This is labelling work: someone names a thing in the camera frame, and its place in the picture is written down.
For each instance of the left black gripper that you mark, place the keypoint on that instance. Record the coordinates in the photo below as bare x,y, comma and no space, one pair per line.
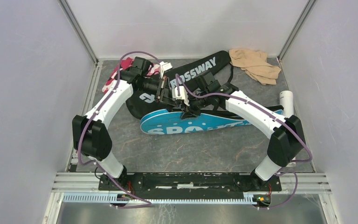
165,94

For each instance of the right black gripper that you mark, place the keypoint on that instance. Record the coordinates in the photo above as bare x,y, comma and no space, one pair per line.
188,114

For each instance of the blue Sport racket bag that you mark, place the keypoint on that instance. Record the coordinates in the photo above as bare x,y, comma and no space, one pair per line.
164,122

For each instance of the black Crossway racket bag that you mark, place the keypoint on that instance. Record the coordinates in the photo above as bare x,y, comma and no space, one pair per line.
142,103

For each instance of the white shuttlecock tube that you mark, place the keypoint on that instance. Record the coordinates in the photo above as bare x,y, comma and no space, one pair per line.
287,101

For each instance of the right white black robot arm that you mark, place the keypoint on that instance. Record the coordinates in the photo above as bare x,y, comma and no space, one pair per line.
285,134

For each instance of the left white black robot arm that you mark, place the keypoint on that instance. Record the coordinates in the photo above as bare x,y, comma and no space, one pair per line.
91,137

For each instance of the pink camouflage racket bag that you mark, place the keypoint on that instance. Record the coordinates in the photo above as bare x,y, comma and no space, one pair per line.
153,71

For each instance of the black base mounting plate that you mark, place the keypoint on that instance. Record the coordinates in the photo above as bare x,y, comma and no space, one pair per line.
196,185

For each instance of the beige folded cloth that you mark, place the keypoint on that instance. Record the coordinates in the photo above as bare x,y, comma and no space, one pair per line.
255,65

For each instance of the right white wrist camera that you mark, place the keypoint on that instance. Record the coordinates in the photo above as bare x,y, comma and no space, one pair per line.
180,93

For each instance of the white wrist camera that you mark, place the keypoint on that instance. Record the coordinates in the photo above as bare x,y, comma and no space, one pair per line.
180,93
164,66

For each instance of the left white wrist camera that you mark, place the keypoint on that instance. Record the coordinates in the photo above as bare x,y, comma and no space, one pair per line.
164,66

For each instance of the white slotted cable duct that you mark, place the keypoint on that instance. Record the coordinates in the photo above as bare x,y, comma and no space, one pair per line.
117,198

